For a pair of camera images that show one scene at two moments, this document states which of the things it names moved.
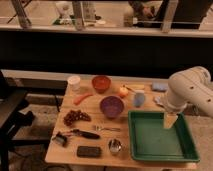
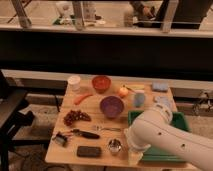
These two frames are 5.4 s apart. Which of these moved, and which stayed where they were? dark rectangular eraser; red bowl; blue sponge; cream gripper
Moved: cream gripper
Stayed: red bowl; blue sponge; dark rectangular eraser
